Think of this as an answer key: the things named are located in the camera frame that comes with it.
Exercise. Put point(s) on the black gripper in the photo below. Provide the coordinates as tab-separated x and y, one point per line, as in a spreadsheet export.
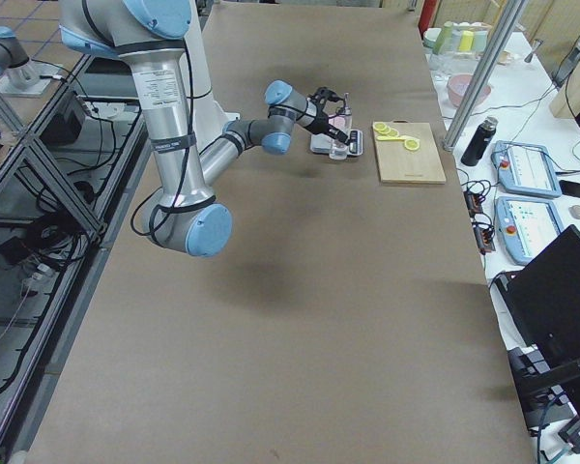
323	126

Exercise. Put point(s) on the pink plastic cup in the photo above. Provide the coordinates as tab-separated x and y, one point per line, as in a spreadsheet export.
341	122

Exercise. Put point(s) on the glass sauce bottle metal cap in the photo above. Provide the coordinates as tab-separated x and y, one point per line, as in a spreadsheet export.
340	151

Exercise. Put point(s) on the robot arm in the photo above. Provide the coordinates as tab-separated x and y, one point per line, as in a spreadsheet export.
20	76
160	42

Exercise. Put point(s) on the green plastic cup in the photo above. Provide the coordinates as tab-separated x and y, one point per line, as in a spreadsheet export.
443	42

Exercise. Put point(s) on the yellow plastic cup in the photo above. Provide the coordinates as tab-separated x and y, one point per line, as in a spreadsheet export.
466	38

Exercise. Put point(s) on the bamboo cutting board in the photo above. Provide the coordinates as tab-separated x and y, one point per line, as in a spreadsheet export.
396	165

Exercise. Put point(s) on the pink bowl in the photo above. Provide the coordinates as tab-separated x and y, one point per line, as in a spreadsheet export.
458	85

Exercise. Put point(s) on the black water bottle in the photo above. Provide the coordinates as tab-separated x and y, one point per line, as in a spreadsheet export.
480	141

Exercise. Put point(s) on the teach pendant far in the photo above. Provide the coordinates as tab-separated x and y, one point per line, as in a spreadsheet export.
525	169

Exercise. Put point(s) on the teach pendant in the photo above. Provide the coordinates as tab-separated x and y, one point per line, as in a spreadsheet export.
527	226
525	169

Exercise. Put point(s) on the teach pendant near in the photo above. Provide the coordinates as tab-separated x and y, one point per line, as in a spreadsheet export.
527	226

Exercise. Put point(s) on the black monitor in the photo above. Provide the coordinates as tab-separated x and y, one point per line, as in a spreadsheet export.
546	294

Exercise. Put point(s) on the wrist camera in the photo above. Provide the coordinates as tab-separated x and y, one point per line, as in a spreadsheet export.
322	95

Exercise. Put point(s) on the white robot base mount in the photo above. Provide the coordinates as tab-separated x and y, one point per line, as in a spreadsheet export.
209	117

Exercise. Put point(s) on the aluminium frame post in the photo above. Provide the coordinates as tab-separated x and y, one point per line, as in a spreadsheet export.
500	34

